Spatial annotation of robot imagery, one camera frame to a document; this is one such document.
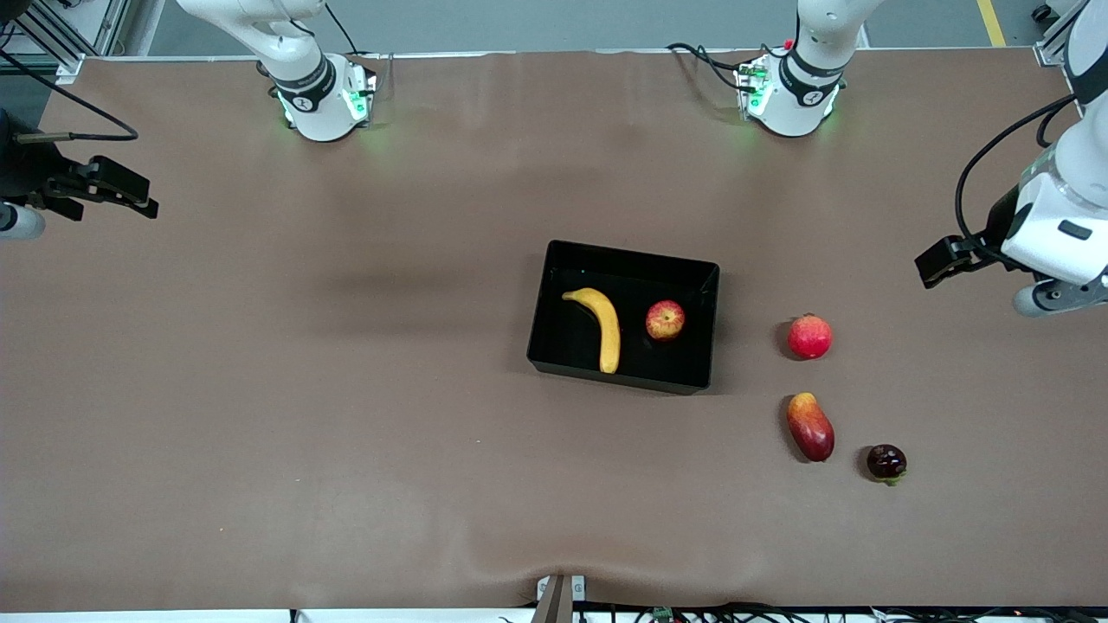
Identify aluminium profile frame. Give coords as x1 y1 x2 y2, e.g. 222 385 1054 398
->
0 0 131 80
1030 0 1083 67

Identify metal camera mount clamp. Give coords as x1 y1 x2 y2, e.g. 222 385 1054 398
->
535 574 587 623

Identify yellow banana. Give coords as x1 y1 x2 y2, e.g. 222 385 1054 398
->
561 287 622 376

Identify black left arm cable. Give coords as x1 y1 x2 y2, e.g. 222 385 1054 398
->
954 93 1079 273

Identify black plastic box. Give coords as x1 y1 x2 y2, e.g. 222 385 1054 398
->
526 240 721 396

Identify red pomegranate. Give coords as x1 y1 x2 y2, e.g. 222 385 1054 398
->
787 313 834 361

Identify black base cable bundle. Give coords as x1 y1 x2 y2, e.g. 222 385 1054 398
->
665 41 756 93

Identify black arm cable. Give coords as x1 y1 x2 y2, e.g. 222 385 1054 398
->
954 93 1079 273
0 48 140 145

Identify red yellow mango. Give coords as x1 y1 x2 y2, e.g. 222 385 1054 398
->
786 392 836 464

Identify brown table cover sheet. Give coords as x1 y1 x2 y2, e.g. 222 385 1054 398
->
0 48 1108 611

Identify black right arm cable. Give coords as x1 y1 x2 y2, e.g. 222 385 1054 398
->
0 48 140 145

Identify red yellow apple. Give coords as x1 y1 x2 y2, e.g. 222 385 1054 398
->
645 299 687 344

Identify dark purple mangosteen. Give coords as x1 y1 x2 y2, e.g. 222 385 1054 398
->
866 443 909 487

